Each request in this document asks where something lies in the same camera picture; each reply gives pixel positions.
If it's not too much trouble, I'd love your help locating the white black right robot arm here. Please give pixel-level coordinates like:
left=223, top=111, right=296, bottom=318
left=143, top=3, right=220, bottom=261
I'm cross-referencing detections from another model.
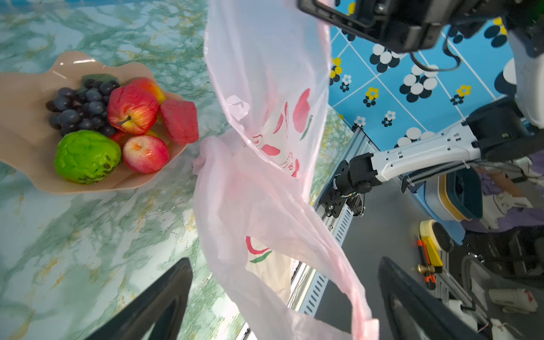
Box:
left=298, top=1, right=543, bottom=203

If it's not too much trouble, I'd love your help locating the red dragon fruit piece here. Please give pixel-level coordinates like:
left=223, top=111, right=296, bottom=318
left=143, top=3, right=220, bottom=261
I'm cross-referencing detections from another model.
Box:
left=160, top=99, right=200, bottom=145

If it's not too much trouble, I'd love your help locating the pink scalloped fruit bowl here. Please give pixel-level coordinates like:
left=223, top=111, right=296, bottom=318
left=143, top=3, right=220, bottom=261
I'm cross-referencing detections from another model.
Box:
left=0, top=50, right=190, bottom=196

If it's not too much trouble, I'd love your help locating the pink printed plastic bag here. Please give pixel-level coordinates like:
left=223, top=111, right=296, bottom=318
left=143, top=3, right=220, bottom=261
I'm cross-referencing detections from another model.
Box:
left=193, top=1, right=379, bottom=339

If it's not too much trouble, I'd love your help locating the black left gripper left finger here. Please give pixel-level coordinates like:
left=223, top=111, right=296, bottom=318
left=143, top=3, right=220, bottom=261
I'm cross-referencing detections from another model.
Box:
left=88, top=258, right=193, bottom=340

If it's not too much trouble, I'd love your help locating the green custard apple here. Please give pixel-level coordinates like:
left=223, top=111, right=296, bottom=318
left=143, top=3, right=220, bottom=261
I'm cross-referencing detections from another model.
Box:
left=54, top=130, right=122, bottom=184

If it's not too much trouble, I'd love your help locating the dark purple grape bunch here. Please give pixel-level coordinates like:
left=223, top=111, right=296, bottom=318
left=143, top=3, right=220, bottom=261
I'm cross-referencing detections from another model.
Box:
left=45, top=76, right=120, bottom=137

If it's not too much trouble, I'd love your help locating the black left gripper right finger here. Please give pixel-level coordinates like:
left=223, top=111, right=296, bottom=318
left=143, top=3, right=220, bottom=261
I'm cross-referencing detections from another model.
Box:
left=378, top=256, right=483, bottom=340

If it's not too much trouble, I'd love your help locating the blue yellow equipment case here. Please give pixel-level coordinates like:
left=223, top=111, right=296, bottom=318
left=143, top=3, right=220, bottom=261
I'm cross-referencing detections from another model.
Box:
left=423, top=169, right=483, bottom=245

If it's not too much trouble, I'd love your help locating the yellow black hand tool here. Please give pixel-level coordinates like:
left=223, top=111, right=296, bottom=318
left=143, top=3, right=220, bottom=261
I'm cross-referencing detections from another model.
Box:
left=416, top=220, right=454, bottom=290

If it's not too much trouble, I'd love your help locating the large red apple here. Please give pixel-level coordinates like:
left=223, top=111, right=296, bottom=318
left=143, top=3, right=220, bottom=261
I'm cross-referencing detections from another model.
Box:
left=108, top=85, right=160, bottom=135

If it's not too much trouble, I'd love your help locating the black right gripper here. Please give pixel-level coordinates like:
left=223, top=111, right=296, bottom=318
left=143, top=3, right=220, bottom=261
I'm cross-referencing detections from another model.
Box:
left=297, top=0, right=460, bottom=53

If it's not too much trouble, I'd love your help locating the small red apple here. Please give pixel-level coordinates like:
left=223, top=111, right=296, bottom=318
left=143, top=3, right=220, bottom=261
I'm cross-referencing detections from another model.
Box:
left=122, top=135, right=169, bottom=174

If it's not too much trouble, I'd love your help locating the orange yellow mango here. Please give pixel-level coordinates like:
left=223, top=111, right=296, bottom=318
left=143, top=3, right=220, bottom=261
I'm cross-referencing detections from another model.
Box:
left=130, top=77, right=167, bottom=104

